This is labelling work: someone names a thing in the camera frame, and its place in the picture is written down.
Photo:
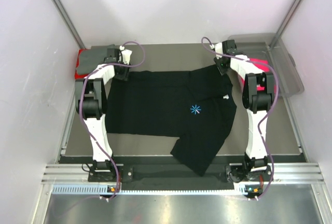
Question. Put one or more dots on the black t shirt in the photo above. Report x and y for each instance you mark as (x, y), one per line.
(196, 107)

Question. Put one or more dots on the aluminium rail frame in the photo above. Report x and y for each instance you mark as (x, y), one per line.
(284, 174)

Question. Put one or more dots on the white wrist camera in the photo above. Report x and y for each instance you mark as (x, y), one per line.
(125, 55)
(217, 48)

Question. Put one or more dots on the folded grey t shirt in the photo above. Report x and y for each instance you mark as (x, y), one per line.
(103, 54)

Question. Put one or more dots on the pink t shirt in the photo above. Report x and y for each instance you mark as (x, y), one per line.
(261, 64)

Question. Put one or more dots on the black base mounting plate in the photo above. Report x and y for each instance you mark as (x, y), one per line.
(166, 173)

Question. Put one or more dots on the aluminium frame post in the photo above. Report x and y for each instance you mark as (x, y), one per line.
(285, 22)
(68, 22)

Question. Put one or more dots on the right aluminium frame post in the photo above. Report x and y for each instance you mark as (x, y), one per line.
(285, 22)

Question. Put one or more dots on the slotted cable duct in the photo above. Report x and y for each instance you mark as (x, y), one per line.
(72, 189)

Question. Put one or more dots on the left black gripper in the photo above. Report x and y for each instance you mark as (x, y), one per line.
(124, 76)

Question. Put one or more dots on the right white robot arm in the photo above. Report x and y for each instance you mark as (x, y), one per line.
(258, 93)

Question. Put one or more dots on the clear plastic bin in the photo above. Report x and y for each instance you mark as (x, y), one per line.
(258, 46)

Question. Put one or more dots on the left aluminium frame post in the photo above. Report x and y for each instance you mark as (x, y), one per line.
(68, 22)

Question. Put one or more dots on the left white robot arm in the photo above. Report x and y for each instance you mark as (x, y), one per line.
(91, 105)

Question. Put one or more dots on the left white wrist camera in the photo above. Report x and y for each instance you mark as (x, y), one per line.
(125, 55)

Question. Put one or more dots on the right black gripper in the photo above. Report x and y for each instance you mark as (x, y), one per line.
(217, 61)

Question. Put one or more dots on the folded red t shirt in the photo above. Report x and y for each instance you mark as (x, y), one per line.
(83, 64)

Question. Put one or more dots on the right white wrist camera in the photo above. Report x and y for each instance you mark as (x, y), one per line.
(217, 48)

